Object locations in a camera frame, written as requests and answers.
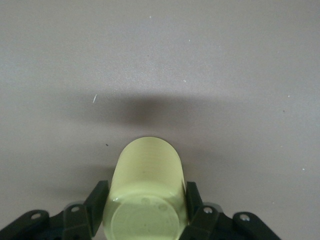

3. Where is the yellow plastic cup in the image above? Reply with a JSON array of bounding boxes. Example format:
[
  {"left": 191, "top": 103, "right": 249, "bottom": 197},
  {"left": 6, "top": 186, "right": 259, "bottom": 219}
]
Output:
[{"left": 102, "top": 136, "right": 189, "bottom": 240}]

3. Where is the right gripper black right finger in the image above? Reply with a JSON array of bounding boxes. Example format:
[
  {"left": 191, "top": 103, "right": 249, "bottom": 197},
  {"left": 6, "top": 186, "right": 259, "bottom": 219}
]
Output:
[{"left": 178, "top": 181, "right": 234, "bottom": 240}]

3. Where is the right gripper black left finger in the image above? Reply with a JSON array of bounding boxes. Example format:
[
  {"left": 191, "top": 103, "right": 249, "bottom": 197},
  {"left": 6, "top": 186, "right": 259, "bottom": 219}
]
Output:
[{"left": 63, "top": 180, "right": 110, "bottom": 240}]

